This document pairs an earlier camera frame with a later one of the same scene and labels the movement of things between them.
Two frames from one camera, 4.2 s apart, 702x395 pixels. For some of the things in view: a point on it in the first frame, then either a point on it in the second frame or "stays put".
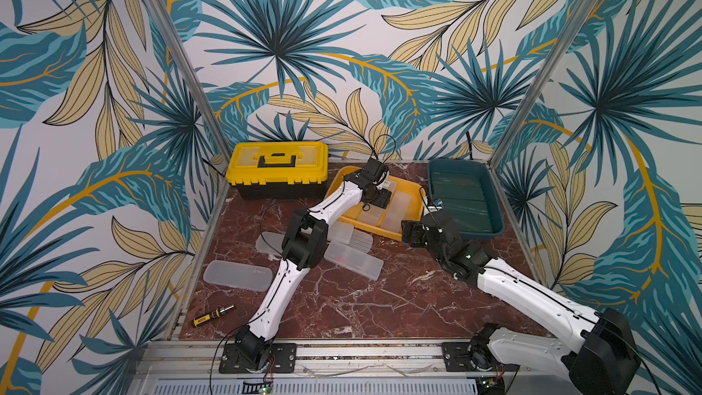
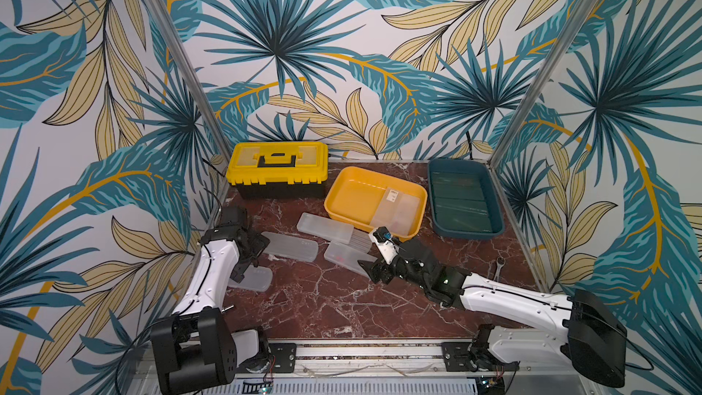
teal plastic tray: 467,195 stays put
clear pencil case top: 340,232 stays put
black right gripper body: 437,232 → 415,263
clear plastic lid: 238,275 stays put
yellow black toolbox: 283,170 stays put
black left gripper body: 380,197 → 255,246
